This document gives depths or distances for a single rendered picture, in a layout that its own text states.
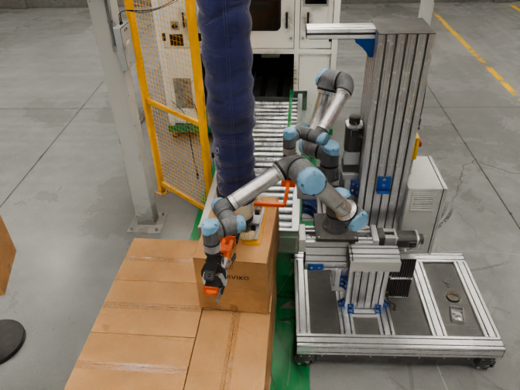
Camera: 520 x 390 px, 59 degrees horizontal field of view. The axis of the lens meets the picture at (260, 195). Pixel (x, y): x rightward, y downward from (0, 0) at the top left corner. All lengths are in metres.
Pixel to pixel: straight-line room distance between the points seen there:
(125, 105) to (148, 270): 1.31
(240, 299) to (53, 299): 1.71
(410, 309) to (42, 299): 2.69
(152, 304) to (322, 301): 1.15
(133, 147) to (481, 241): 3.00
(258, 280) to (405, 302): 1.20
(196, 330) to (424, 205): 1.43
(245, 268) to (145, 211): 1.89
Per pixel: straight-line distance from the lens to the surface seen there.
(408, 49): 2.27
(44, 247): 4.43
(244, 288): 2.61
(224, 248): 2.34
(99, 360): 2.72
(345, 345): 3.04
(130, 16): 4.00
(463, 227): 4.47
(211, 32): 2.08
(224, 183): 2.44
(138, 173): 3.99
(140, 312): 2.87
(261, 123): 4.70
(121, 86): 3.64
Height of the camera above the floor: 2.65
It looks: 36 degrees down
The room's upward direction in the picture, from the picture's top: 2 degrees counter-clockwise
